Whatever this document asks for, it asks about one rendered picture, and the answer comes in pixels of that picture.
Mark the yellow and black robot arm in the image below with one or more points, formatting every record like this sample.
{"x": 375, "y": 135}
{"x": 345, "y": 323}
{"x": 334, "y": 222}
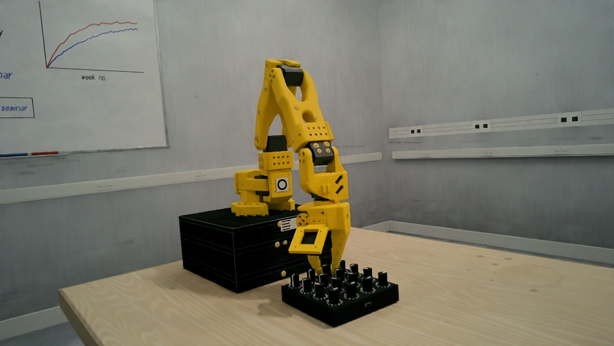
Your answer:
{"x": 271, "y": 184}

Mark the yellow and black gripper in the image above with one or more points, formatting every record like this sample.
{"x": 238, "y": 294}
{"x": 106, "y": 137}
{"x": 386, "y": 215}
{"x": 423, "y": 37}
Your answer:
{"x": 313, "y": 222}

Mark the black control panel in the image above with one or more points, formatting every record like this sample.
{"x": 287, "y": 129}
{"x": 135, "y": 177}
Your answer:
{"x": 336, "y": 299}

